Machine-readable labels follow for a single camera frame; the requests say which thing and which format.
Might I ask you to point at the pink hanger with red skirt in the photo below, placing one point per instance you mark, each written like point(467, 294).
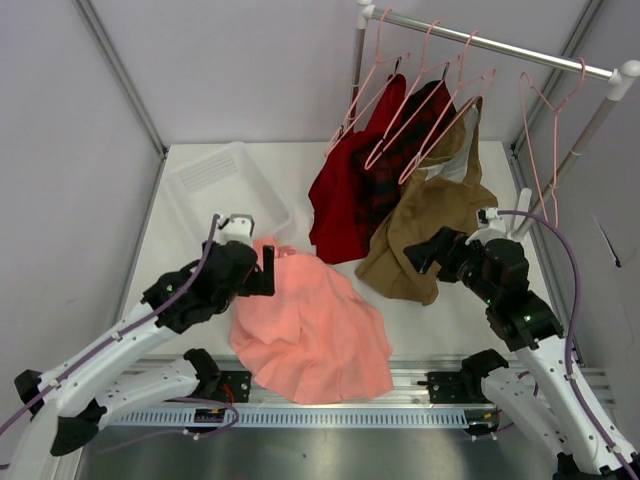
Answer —
point(359, 104)

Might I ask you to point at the pink pleated skirt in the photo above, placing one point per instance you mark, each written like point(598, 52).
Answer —
point(315, 311)

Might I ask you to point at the tan brown skirt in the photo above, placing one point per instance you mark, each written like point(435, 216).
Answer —
point(444, 191)

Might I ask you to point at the white perforated plastic basket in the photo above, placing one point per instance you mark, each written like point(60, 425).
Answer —
point(226, 181)

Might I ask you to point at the white slotted cable duct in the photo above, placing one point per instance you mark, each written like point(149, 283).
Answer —
point(414, 416)

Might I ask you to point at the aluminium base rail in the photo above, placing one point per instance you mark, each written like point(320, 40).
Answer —
point(350, 385)

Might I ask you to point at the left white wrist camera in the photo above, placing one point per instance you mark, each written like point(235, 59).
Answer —
point(237, 228)

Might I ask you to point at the red black plaid skirt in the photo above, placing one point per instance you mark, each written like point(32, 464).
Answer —
point(423, 119)

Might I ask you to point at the white metal clothes rack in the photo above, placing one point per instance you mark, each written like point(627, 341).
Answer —
point(618, 82)

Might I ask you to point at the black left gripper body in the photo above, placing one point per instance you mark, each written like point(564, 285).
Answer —
point(261, 279)

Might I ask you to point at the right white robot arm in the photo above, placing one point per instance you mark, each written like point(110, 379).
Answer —
point(566, 421)

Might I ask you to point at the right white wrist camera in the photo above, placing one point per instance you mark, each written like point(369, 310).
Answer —
point(493, 225)

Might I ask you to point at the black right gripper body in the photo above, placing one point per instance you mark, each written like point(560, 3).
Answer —
point(440, 254)

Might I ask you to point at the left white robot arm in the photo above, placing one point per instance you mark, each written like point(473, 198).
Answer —
point(71, 404)

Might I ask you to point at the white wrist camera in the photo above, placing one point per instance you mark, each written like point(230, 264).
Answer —
point(493, 225)
point(237, 228)

